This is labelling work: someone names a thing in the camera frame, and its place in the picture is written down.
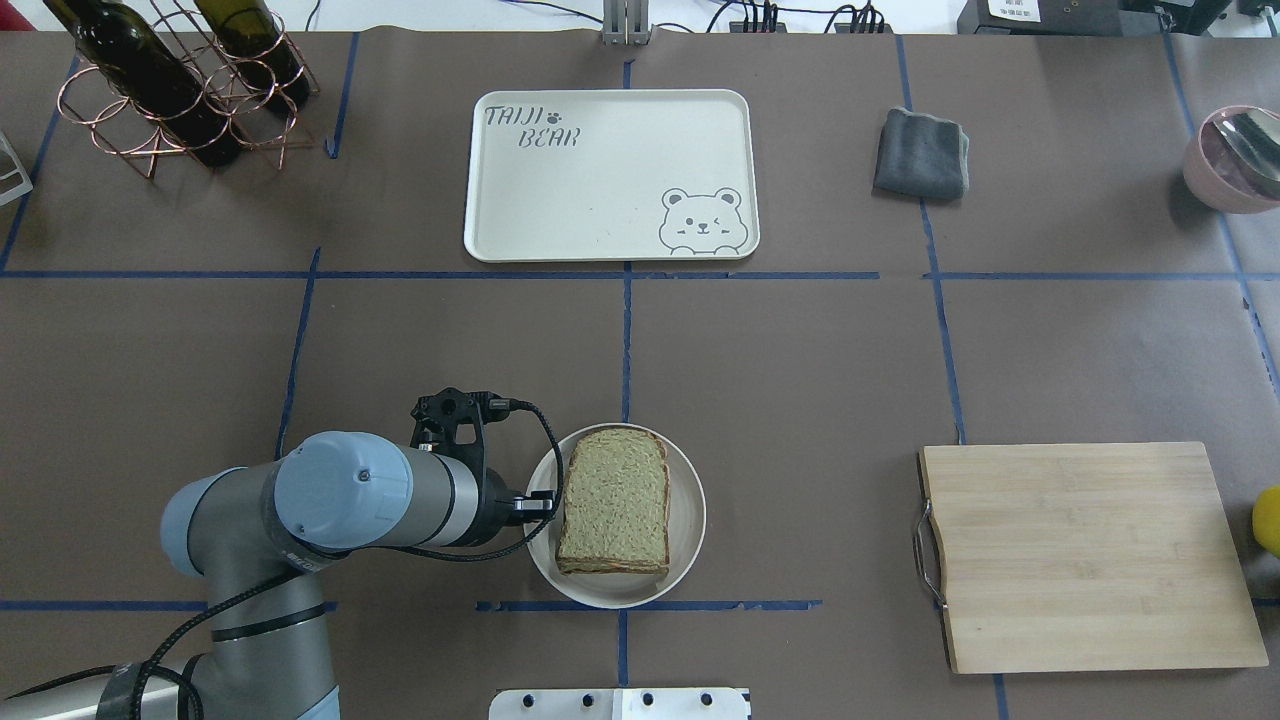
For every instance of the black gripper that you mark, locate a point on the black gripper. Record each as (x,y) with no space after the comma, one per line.
(496,505)

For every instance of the bread slice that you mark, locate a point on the bread slice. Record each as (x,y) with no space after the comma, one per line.
(616,505)

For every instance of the white round plate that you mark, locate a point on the white round plate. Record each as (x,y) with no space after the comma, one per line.
(687,522)

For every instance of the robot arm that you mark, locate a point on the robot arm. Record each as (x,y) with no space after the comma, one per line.
(259,537)

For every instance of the cream bear tray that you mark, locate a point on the cream bear tray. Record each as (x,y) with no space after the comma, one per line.
(611,174)

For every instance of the black power strip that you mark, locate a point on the black power strip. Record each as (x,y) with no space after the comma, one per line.
(768,18)

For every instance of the grey folded cloth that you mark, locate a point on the grey folded cloth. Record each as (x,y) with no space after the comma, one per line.
(922,156)

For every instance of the green wine bottle middle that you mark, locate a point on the green wine bottle middle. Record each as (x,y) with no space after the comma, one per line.
(247,32)

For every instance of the green wine bottle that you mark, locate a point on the green wine bottle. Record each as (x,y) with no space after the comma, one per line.
(247,32)
(137,63)

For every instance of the wooden cutting board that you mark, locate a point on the wooden cutting board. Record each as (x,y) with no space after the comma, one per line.
(1084,557)

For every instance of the green wine bottle front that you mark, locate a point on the green wine bottle front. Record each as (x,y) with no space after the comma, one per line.
(137,63)

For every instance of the black desktop box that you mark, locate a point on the black desktop box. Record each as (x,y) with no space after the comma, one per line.
(1088,18)

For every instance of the yellow lemon left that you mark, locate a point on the yellow lemon left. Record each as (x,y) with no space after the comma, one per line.
(1265,520)

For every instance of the pink bowl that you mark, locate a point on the pink bowl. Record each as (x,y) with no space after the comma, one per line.
(1211,174)

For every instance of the metal scoop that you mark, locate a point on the metal scoop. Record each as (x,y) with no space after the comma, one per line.
(1252,138)

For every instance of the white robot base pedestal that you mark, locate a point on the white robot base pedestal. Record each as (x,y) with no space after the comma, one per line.
(623,703)

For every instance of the aluminium frame post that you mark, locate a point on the aluminium frame post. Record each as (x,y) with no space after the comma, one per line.
(626,23)

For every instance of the copper wire bottle rack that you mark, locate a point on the copper wire bottle rack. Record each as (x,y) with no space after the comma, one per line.
(203,80)

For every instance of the white wire cup rack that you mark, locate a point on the white wire cup rack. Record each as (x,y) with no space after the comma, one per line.
(15,180)

